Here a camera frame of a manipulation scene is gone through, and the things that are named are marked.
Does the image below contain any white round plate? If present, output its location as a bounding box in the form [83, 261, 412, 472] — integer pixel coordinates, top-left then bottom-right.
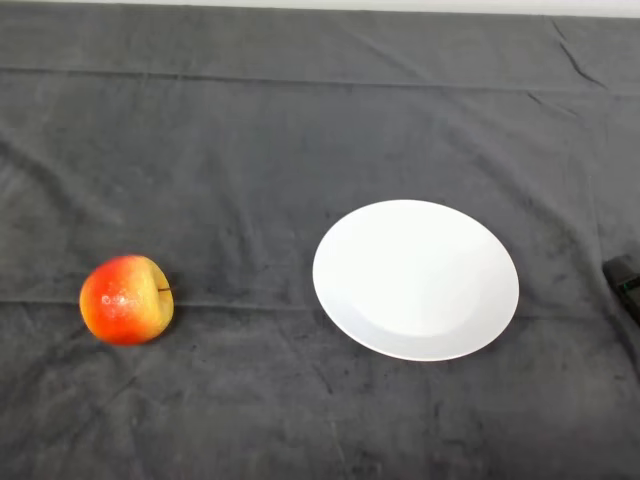
[312, 199, 521, 363]

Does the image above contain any red yellow apple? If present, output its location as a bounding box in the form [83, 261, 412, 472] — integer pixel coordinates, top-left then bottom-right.
[78, 254, 176, 347]

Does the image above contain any black table cloth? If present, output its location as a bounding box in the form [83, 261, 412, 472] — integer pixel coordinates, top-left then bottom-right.
[0, 1, 640, 480]

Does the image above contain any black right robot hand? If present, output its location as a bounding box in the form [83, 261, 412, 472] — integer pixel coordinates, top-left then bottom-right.
[601, 254, 640, 326]

